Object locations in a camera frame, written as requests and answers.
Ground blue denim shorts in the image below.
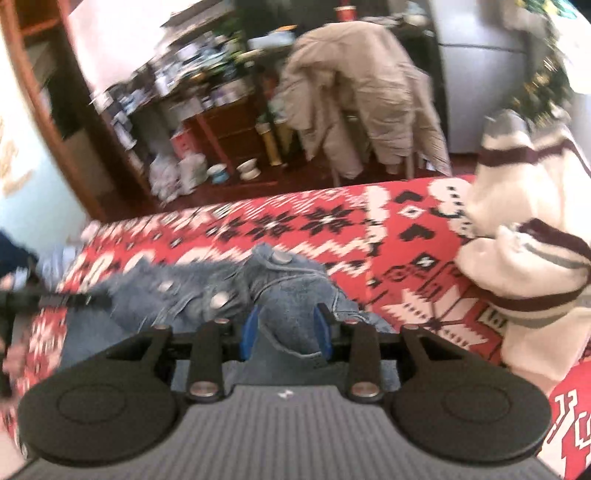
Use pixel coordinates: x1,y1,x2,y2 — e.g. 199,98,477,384
60,244,398,393

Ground red printed box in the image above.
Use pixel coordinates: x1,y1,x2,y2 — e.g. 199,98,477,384
170,129,195,158

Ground wooden door frame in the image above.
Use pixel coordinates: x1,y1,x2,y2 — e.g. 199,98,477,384
0,0,107,222

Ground dark blue cloth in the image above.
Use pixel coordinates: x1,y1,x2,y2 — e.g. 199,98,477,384
0,231,40,282

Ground white plastic bag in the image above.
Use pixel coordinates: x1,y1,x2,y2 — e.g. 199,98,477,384
148,152,181,199
178,152,206,190

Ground cluttered shelf rack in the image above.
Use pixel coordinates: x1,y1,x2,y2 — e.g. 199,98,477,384
92,14,278,153

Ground decorated Christmas tree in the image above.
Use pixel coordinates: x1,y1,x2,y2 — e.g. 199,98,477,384
508,14,575,121

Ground wooden drawer cabinet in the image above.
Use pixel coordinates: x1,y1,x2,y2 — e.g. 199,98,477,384
185,95,278,167

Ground black desk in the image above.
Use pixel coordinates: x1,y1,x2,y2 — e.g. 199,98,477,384
249,18,446,171

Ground beige jacket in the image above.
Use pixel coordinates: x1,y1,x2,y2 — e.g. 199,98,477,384
274,21,453,181

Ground red patterned blanket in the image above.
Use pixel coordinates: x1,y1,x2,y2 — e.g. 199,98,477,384
0,174,591,480

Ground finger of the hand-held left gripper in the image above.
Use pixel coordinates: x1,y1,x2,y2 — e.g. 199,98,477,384
38,290,112,309

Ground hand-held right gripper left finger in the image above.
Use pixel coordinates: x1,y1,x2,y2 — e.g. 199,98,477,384
105,307,260,403

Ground yellow cardboard box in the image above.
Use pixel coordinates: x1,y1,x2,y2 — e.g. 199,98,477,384
256,122,282,167

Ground silver refrigerator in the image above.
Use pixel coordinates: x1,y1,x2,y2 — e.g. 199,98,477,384
427,0,536,155

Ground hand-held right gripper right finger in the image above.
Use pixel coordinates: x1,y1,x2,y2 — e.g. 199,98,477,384
314,302,452,403

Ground white striped sweater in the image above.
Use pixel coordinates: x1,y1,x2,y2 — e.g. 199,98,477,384
455,108,591,393

